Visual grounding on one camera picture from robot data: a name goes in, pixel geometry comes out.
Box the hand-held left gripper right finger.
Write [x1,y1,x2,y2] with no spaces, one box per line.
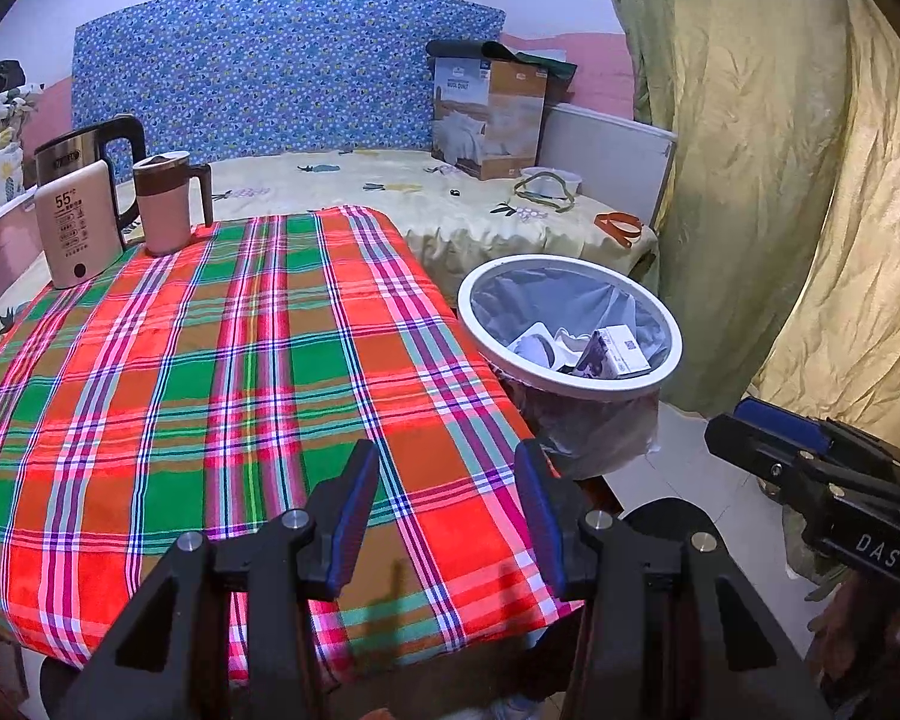
[515,439,833,720]

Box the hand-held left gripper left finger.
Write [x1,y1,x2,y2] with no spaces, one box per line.
[45,439,382,720]

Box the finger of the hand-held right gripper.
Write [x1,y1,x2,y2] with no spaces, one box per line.
[733,397,900,470]
[705,414,841,500]

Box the white round trash bin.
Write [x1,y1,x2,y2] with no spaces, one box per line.
[457,255,685,481]

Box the white cardboard piece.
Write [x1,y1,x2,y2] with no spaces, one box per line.
[514,321,593,372]

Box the purple carton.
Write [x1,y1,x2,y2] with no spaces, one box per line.
[574,326,653,380]

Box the plaid tablecloth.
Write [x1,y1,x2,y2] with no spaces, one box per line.
[0,206,593,691]

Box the clear plastic bin liner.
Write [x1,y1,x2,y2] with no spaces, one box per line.
[471,266,672,477]

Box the yellow-green curtain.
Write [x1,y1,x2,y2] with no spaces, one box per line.
[596,0,900,466]

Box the white panel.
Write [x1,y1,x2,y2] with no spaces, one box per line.
[544,103,680,230]

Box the clear plastic container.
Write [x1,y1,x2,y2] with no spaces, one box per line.
[521,166,582,196]

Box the yellow printed bed sheet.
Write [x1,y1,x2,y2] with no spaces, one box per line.
[0,146,661,361]

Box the pink mug with brown lid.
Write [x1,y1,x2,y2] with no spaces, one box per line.
[133,151,215,256]

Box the cream warming device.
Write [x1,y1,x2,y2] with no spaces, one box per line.
[34,160,127,291]

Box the cardboard quilt box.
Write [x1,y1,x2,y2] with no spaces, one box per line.
[430,56,548,182]

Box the dark green bag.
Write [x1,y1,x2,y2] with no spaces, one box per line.
[514,51,578,102]

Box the blue floral headboard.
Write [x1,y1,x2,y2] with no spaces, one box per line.
[71,0,507,166]

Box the beige electric kettle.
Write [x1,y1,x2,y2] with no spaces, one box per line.
[34,114,147,248]

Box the black rolled mat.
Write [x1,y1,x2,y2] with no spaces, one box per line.
[426,39,526,61]

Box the green strap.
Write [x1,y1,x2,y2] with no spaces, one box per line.
[514,171,578,212]

